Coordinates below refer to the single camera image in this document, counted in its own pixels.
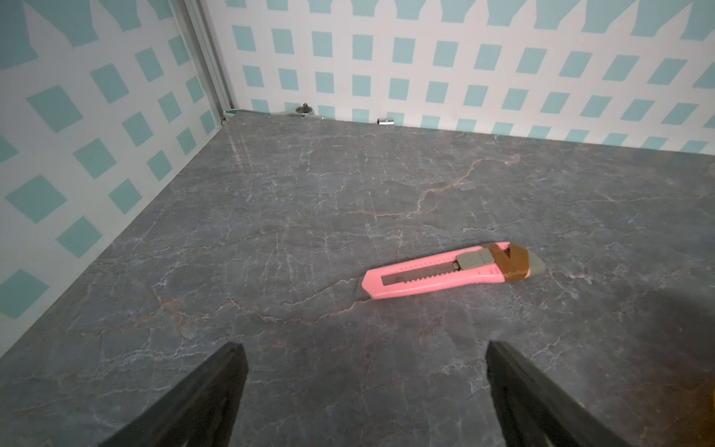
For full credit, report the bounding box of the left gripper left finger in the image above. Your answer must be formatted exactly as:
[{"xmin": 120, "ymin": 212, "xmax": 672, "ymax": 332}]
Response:
[{"xmin": 102, "ymin": 342, "xmax": 249, "ymax": 446}]

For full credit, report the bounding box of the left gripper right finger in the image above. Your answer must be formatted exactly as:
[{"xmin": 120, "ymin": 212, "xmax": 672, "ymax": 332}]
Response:
[{"xmin": 485, "ymin": 340, "xmax": 628, "ymax": 446}]

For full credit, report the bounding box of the pink utility knife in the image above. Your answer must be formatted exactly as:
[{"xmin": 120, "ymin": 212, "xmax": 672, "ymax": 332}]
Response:
[{"xmin": 354, "ymin": 242, "xmax": 547, "ymax": 301}]

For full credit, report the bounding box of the corner floor bolt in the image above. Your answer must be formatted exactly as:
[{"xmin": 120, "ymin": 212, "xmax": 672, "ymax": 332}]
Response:
[{"xmin": 294, "ymin": 104, "xmax": 314, "ymax": 117}]

